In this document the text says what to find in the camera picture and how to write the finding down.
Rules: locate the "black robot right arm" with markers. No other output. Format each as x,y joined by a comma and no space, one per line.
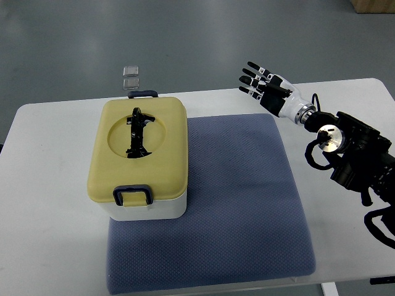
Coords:
360,160

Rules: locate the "black table edge bracket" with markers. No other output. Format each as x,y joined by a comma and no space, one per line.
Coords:
382,280

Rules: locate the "dark blue front latch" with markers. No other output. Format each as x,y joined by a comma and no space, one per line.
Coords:
133,195

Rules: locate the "black lid handle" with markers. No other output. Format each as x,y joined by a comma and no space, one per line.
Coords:
138,122

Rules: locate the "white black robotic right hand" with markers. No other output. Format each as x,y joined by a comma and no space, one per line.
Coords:
276,95

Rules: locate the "white table leg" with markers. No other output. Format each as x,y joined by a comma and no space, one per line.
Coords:
329,289

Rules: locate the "upper silver floor plate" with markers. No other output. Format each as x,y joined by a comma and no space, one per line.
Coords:
131,71

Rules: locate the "dark blue rear latch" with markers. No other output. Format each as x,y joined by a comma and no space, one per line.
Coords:
139,94

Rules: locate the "blue grey fabric cushion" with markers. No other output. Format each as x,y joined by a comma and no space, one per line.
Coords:
244,219

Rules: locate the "wooden furniture corner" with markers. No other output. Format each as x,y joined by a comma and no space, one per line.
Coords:
373,6

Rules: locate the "white storage box base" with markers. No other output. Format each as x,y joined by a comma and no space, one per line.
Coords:
151,209

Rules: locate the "dark blue latch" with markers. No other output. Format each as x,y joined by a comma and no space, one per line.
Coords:
139,94
133,195

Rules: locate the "yellow storage box lid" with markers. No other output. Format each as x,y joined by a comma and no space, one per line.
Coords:
165,170

